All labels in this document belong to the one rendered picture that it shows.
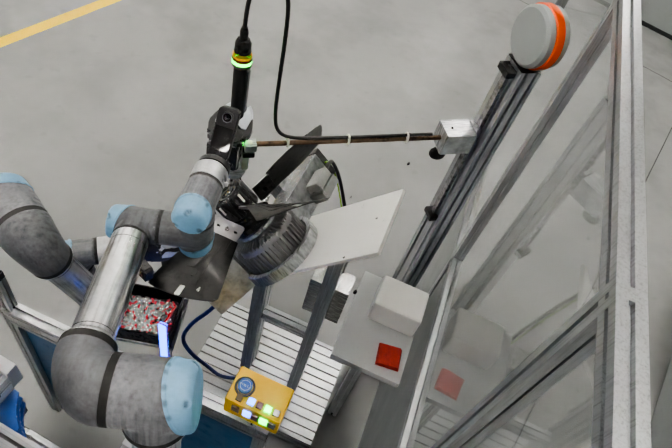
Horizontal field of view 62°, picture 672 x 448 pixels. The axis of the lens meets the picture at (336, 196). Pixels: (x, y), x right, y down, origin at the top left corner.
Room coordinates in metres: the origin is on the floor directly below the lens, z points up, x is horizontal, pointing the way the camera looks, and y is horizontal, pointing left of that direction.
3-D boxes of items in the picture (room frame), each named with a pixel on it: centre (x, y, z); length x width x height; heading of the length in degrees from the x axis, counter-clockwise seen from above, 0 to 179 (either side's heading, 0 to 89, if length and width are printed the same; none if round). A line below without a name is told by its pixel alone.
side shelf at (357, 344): (1.01, -0.28, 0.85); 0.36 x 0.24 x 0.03; 172
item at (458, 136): (1.26, -0.28, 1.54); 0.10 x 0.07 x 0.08; 117
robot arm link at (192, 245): (0.69, 0.28, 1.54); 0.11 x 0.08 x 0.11; 102
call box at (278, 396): (0.57, 0.04, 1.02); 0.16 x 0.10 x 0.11; 82
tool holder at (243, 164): (0.97, 0.27, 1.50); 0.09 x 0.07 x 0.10; 117
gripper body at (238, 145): (0.85, 0.27, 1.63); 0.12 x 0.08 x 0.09; 3
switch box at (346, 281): (1.15, -0.08, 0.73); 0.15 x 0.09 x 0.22; 82
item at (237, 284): (0.92, 0.26, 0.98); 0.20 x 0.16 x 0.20; 82
